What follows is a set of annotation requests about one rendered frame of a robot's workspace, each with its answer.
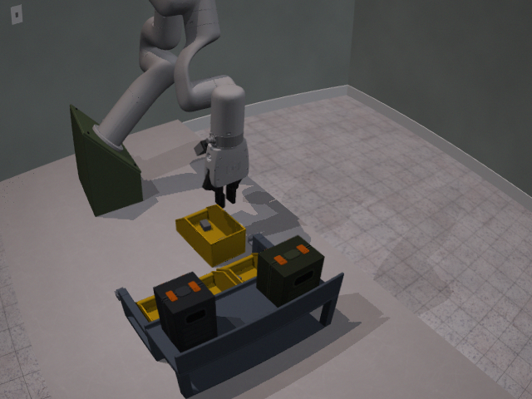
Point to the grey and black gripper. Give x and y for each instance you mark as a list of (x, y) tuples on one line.
[(228, 166)]

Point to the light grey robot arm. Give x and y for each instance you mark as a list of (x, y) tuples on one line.
[(161, 70)]

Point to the dark grey metal shelf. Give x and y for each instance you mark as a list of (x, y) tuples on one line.
[(239, 327)]

